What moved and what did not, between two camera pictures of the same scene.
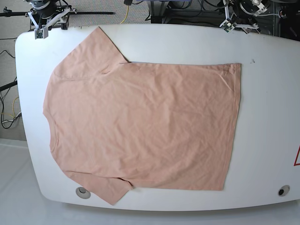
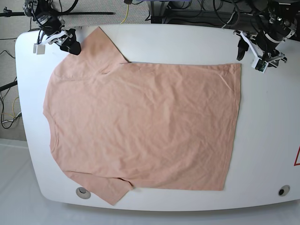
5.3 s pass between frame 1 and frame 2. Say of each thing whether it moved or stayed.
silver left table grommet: stayed
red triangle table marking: stayed
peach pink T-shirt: stayed
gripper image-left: moved
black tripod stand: stayed
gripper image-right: moved
